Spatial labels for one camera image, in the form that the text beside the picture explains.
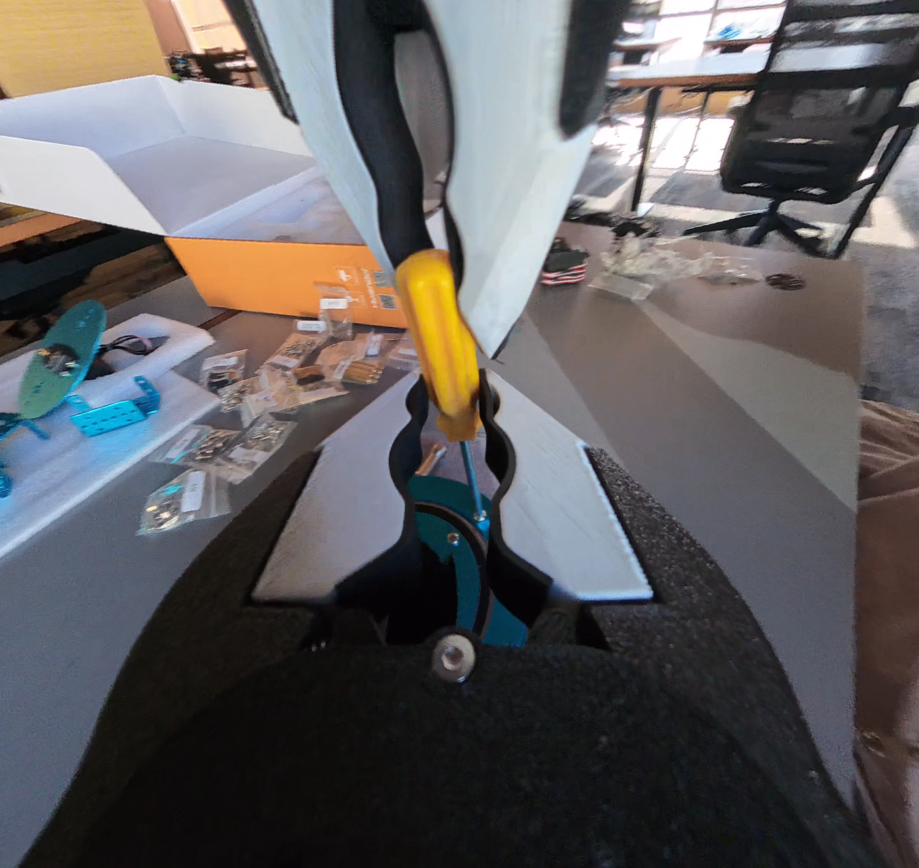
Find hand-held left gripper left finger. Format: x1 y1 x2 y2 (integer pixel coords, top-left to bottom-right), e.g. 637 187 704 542
251 369 432 605

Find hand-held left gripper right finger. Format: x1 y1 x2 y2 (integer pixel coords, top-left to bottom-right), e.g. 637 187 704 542
480 369 654 603

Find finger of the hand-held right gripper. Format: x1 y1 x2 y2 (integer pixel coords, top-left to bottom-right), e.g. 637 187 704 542
235 0 435 273
409 0 598 365

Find blue round metal turntable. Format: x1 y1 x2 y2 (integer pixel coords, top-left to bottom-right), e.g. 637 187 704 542
409 477 528 646

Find yellow-handled screwdriver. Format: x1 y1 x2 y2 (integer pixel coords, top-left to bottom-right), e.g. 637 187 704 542
395 249 493 532

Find pile of small hardware bags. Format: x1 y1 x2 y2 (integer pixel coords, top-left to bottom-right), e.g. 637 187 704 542
136 315 425 539

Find orange white cardboard box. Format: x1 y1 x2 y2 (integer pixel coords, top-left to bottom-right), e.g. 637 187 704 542
0 0 410 331

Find black mesh office chair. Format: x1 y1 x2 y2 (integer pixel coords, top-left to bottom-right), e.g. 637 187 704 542
685 0 919 259

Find white foam sheet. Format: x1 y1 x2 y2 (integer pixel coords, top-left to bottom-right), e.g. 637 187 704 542
0 312 220 560

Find small clear plastic bag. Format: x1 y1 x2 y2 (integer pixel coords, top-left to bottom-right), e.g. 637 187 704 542
700 254 763 286

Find person's khaki trouser leg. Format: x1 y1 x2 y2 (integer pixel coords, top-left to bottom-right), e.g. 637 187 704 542
854 398 919 868

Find blue round servo plate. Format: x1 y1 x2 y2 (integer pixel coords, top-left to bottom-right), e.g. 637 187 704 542
18 301 107 420

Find servo wire bundle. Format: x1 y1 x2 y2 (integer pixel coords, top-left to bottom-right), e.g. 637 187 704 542
93 335 171 375

